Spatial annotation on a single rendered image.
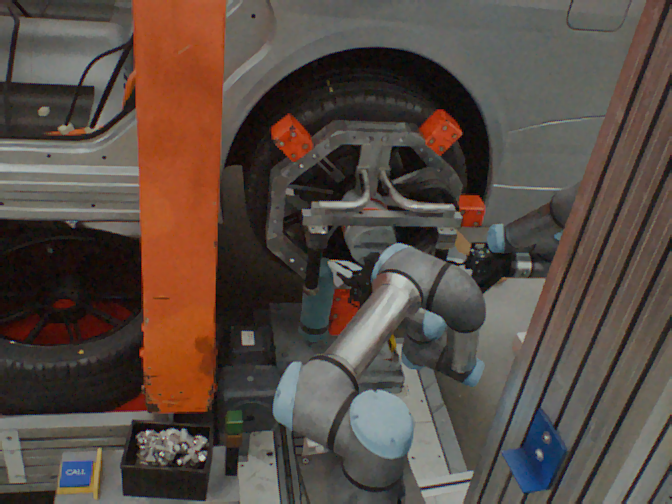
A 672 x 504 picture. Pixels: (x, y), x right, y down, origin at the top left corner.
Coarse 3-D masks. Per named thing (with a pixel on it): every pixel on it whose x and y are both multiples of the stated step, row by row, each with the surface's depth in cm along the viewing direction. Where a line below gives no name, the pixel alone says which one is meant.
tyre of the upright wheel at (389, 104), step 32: (352, 64) 223; (288, 96) 219; (320, 96) 211; (352, 96) 208; (384, 96) 209; (416, 96) 217; (256, 128) 225; (320, 128) 210; (256, 160) 215; (448, 160) 223; (256, 192) 220; (256, 224) 226
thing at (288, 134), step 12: (288, 120) 202; (276, 132) 203; (288, 132) 200; (300, 132) 202; (276, 144) 202; (288, 144) 202; (300, 144) 203; (312, 144) 205; (288, 156) 204; (300, 156) 205
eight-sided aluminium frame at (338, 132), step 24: (336, 120) 206; (336, 144) 204; (360, 144) 205; (408, 144) 207; (288, 168) 207; (456, 192) 219; (288, 240) 227; (432, 240) 232; (288, 264) 226; (336, 288) 235
